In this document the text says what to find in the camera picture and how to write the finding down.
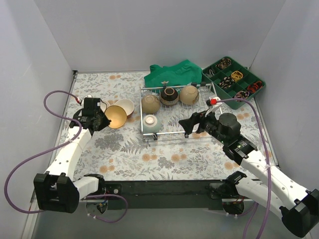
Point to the green divided organizer tray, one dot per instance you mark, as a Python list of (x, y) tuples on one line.
[(232, 80)]

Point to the floral patterned table mat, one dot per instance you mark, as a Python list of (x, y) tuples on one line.
[(123, 154)]

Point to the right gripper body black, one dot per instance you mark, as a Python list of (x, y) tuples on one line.
[(200, 123)]

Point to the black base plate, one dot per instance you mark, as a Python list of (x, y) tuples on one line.
[(169, 194)]

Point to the dark brown patterned bowl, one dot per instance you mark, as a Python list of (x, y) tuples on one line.
[(169, 96)]

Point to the pale beige white bowl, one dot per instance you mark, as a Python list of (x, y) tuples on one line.
[(104, 105)]

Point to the green cloth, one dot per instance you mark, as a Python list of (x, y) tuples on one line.
[(183, 73)]

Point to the red floral bowl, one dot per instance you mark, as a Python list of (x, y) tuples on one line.
[(127, 105)]

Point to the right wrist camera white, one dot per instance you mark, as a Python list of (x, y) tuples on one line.
[(213, 104)]

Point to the mint green dotted bowl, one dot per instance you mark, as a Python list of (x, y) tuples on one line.
[(151, 124)]

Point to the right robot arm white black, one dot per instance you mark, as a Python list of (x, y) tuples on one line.
[(297, 205)]

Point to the beige bowl back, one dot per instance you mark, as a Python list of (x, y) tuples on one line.
[(189, 95)]

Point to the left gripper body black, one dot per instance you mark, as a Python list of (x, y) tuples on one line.
[(100, 121)]

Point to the metal wire dish rack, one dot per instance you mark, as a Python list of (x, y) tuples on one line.
[(169, 116)]

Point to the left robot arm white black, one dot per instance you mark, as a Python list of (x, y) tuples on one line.
[(56, 189)]

